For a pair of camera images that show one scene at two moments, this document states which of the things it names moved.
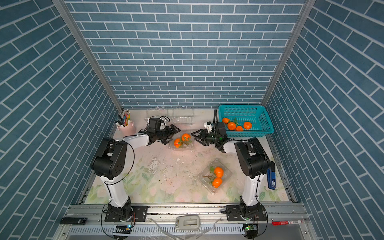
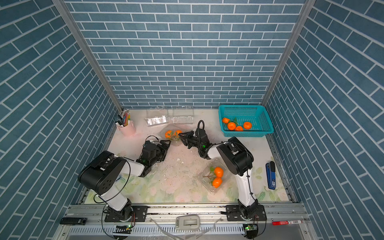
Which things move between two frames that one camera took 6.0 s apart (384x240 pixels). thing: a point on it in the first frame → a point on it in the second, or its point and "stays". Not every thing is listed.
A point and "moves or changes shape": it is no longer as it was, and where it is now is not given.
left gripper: (169, 133) → (164, 151)
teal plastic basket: (257, 115) stays
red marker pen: (286, 222) stays
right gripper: (204, 141) → (189, 136)
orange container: (225, 120) stays
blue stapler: (271, 174) stays
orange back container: (247, 125) stays
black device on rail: (73, 221) stays
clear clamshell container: (182, 141) moves or changes shape
